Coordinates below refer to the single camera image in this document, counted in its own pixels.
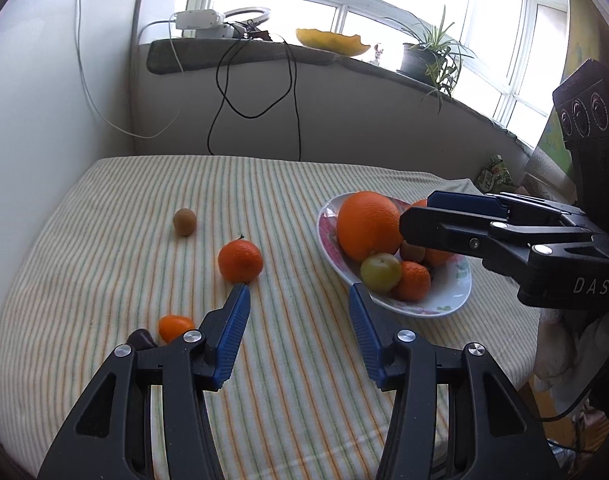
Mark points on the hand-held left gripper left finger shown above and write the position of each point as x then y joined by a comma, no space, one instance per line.
232,330

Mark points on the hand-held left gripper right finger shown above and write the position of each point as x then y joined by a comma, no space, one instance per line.
364,330

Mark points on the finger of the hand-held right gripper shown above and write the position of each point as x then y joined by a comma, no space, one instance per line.
464,202
444,232

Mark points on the mandarin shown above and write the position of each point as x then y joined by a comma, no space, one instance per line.
413,282
240,261

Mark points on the white floral plate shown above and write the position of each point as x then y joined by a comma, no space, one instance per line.
434,305

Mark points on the large orange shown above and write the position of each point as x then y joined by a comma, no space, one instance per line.
367,225

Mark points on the brown kiwi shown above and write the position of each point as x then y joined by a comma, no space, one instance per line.
185,221
413,252

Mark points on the green printed packet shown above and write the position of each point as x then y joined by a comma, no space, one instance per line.
494,172

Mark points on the green plum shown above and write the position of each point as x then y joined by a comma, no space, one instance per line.
381,272

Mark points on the small orange kumquat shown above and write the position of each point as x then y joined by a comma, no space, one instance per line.
172,327

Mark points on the dark purple plum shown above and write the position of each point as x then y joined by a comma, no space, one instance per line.
142,337

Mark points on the striped tablecloth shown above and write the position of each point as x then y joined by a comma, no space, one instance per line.
134,260

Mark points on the potted spider plant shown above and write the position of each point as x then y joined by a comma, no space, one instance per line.
414,60

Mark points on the small figurine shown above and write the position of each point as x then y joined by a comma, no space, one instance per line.
378,55

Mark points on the white cloth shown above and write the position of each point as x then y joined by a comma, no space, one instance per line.
564,355

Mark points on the yellow bowl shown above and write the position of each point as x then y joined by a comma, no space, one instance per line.
329,41

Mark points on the grey stone windowsill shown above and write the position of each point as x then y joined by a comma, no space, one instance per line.
184,60

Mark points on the small white box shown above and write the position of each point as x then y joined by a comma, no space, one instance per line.
217,31

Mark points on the white electronic device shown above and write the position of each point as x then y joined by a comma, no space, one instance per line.
197,19

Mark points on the white window frame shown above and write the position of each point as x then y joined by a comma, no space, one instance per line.
472,10

